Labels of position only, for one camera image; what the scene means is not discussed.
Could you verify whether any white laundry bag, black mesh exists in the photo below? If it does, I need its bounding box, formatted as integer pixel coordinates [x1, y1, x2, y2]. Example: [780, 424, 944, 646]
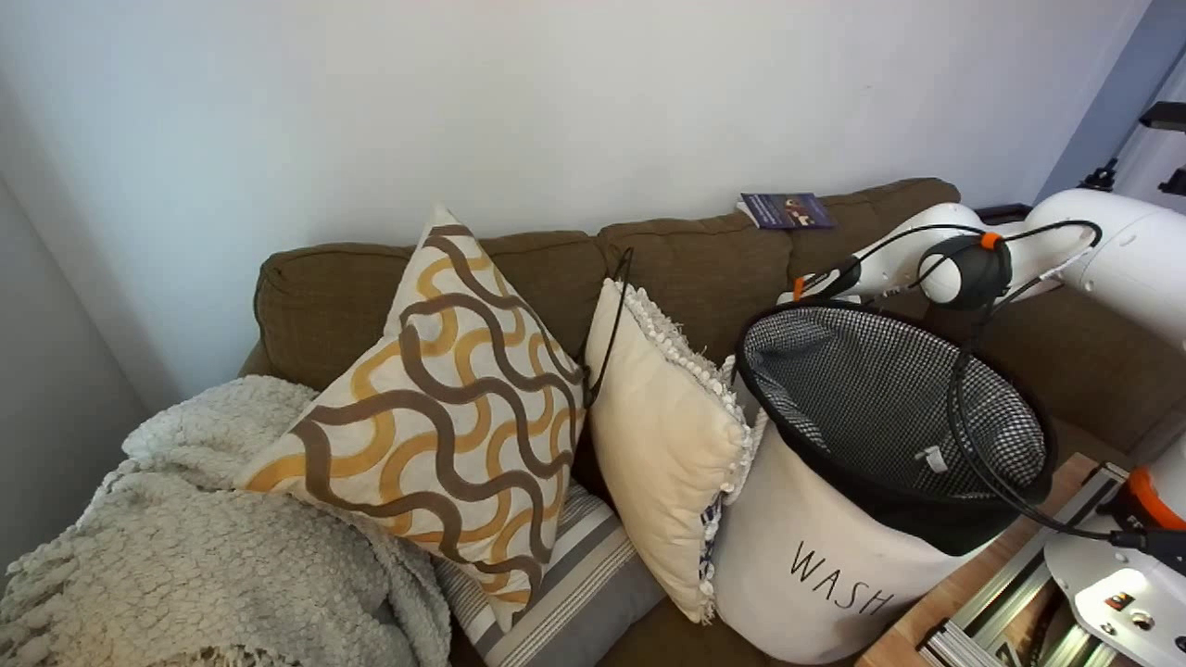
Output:
[710, 302, 1058, 667]

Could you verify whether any blue paperback book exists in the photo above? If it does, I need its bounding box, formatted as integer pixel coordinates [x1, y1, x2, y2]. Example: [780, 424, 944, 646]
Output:
[738, 188, 836, 239]

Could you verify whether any aluminium profile frame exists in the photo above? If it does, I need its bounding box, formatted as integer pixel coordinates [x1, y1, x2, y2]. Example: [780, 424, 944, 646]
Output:
[924, 459, 1138, 667]

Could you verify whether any grey striped cushion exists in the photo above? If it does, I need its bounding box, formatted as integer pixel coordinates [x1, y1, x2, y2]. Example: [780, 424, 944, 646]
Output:
[435, 478, 670, 667]

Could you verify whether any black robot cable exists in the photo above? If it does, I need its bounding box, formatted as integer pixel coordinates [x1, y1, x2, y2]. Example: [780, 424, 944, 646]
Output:
[788, 215, 1186, 576]

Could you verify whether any cream and blue patterned pillow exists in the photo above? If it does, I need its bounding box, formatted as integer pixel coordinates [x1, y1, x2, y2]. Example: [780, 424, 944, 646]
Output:
[581, 275, 761, 627]

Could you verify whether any grey knit blanket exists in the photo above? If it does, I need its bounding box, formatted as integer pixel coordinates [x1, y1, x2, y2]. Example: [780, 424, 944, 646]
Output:
[0, 371, 456, 667]

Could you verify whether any brown wave pattern pillow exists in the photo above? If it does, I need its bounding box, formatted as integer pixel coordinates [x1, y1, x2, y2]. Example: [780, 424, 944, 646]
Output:
[232, 204, 594, 633]

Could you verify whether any brown fabric sofa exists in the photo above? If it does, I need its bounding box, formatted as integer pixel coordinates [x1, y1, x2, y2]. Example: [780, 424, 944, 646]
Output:
[236, 173, 1186, 667]

